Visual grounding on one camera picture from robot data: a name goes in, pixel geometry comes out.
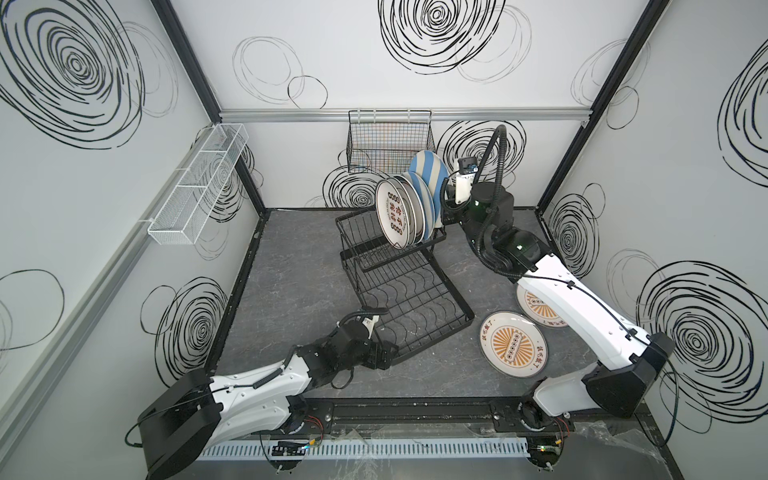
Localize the orange sunburst plate back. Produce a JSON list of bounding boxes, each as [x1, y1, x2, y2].
[[516, 286, 568, 328]]

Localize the white slotted cable duct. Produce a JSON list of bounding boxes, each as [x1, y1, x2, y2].
[[198, 437, 530, 461]]

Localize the black wire wall basket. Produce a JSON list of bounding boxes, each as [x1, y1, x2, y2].
[[345, 109, 436, 174]]

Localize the white plate red characters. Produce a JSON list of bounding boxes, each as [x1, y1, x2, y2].
[[375, 179, 412, 250]]

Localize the white mesh wall shelf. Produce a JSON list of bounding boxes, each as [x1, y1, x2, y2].
[[147, 123, 249, 246]]

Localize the white plate green outline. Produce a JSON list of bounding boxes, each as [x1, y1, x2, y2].
[[395, 175, 417, 244]]

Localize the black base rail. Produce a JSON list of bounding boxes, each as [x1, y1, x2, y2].
[[278, 395, 657, 435]]

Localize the orange sunburst plate front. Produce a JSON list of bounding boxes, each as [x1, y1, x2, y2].
[[480, 311, 549, 378]]

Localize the blue striped plate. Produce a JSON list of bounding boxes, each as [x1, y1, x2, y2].
[[409, 150, 448, 229], [405, 171, 436, 242]]

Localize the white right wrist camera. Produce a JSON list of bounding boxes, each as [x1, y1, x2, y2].
[[455, 156, 478, 205]]

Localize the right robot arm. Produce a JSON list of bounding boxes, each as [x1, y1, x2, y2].
[[438, 124, 675, 430]]

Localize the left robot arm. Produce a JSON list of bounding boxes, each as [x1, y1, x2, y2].
[[133, 307, 399, 479]]

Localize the orange sunburst plate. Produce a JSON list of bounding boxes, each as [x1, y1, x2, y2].
[[516, 286, 568, 328], [480, 311, 549, 378]]

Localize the black wire dish rack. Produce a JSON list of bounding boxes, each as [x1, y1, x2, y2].
[[335, 207, 475, 365]]

